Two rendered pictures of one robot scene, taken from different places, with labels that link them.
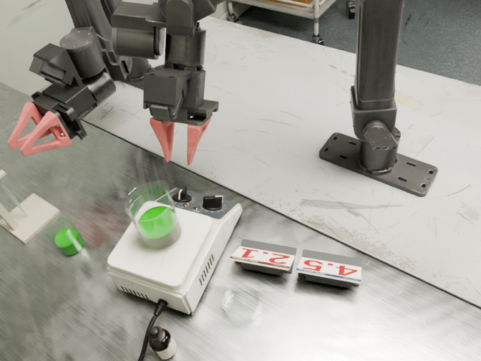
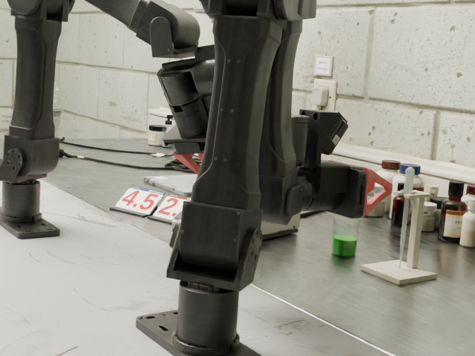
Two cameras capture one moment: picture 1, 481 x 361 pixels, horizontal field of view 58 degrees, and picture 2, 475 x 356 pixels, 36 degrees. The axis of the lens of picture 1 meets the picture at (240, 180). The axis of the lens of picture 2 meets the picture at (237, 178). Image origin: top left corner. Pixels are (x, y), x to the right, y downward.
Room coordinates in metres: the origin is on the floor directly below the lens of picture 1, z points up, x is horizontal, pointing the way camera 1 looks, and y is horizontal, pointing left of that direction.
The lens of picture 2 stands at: (1.61, 0.37, 1.21)
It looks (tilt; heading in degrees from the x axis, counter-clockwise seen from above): 9 degrees down; 192
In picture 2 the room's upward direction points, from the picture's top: 4 degrees clockwise
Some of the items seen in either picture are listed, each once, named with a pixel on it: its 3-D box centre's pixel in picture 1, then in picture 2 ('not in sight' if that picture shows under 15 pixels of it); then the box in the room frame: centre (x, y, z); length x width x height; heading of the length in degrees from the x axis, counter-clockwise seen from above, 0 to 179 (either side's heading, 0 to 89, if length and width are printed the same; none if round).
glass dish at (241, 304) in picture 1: (241, 304); not in sight; (0.28, 0.03, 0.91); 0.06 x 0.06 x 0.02
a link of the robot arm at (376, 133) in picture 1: (377, 122); (27, 164); (0.51, -0.24, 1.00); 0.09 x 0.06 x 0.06; 168
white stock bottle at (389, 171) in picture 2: not in sight; (389, 186); (0.03, 0.36, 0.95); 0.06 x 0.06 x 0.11
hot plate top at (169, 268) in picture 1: (161, 241); not in sight; (0.36, 0.13, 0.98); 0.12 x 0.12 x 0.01; 60
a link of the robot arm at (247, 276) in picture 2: not in sight; (211, 253); (0.90, 0.19, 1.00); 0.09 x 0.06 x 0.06; 81
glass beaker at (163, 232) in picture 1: (157, 217); not in sight; (0.37, 0.12, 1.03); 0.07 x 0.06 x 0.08; 140
